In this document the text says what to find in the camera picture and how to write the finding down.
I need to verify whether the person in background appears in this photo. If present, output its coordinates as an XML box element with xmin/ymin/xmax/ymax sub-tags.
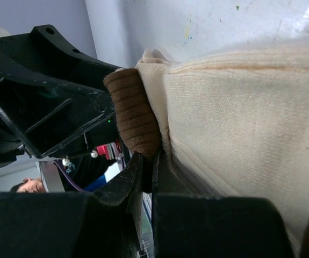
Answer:
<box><xmin>10</xmin><ymin>151</ymin><xmax>121</xmax><ymax>193</ymax></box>

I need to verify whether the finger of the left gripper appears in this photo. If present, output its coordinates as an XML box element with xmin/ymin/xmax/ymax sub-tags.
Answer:
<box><xmin>0</xmin><ymin>25</ymin><xmax>119</xmax><ymax>81</ymax></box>

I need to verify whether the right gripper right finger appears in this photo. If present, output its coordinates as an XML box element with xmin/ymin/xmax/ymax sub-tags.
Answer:
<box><xmin>152</xmin><ymin>151</ymin><xmax>294</xmax><ymax>257</ymax></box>

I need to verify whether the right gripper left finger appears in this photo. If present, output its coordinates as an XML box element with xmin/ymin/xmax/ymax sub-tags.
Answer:
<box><xmin>0</xmin><ymin>153</ymin><xmax>143</xmax><ymax>257</ymax></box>

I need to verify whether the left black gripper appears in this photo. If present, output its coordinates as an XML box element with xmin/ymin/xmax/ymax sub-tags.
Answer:
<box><xmin>0</xmin><ymin>67</ymin><xmax>118</xmax><ymax>168</ymax></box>

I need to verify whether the cream and brown sock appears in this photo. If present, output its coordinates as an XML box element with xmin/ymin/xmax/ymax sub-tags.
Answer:
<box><xmin>104</xmin><ymin>42</ymin><xmax>309</xmax><ymax>257</ymax></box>

